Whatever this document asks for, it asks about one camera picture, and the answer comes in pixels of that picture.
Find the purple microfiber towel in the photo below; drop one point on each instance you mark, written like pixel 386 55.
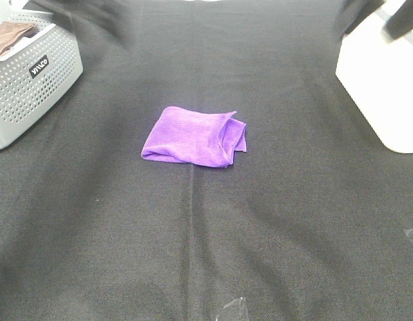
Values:
pixel 184 136

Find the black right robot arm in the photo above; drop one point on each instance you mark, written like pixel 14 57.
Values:
pixel 353 12

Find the black table cloth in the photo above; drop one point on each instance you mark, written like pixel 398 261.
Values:
pixel 308 224

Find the clear tape piece front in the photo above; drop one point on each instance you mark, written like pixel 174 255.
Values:
pixel 234 311

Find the white plastic bin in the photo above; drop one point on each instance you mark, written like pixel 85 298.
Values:
pixel 377 73

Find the grey perforated plastic basket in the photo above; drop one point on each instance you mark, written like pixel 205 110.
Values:
pixel 35 75

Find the brown folded cloth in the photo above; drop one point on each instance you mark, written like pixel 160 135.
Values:
pixel 12 32

